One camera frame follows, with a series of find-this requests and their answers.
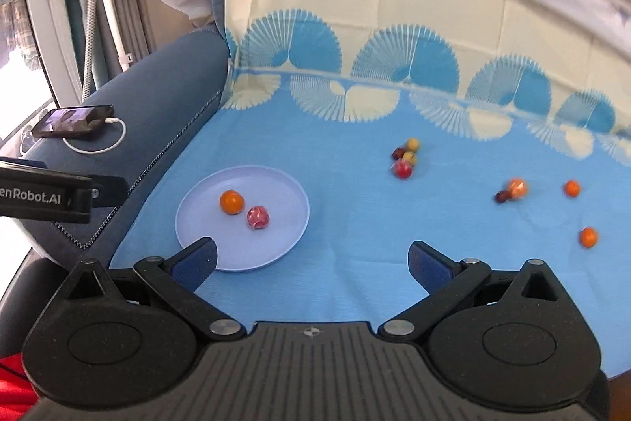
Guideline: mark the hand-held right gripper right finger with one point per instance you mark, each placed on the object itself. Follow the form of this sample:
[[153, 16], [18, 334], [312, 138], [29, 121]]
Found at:
[[428, 265]]

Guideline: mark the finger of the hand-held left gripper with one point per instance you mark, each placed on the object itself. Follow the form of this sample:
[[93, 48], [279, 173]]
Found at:
[[109, 191]]

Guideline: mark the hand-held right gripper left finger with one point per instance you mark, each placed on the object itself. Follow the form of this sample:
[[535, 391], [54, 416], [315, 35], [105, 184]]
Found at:
[[198, 262]]

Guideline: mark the lavender plate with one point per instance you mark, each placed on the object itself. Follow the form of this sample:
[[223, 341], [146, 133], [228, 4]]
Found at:
[[276, 204]]

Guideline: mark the pink lychee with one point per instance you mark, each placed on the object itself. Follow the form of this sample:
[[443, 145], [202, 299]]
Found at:
[[258, 217], [403, 170]]

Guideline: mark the red jujube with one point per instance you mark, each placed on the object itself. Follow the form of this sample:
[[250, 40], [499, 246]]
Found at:
[[398, 153], [502, 196]]

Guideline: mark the orange kumquat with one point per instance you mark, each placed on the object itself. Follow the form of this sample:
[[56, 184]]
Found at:
[[231, 202], [517, 187], [572, 188], [588, 237]]

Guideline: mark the black smartphone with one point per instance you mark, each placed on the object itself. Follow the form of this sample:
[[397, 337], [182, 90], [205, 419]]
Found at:
[[71, 121]]

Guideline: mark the blue fan-print blanket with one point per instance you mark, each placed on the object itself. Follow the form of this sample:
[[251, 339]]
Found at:
[[345, 214]]

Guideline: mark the blue sofa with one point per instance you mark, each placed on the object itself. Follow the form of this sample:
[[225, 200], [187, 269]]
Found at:
[[162, 105]]

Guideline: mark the tan longan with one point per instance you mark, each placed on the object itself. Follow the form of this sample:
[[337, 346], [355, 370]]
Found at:
[[413, 145], [411, 159]]

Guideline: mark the red garment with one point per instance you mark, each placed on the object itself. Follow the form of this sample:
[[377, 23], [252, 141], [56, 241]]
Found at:
[[12, 381]]

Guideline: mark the white window frame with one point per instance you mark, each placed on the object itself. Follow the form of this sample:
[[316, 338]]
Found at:
[[44, 6]]

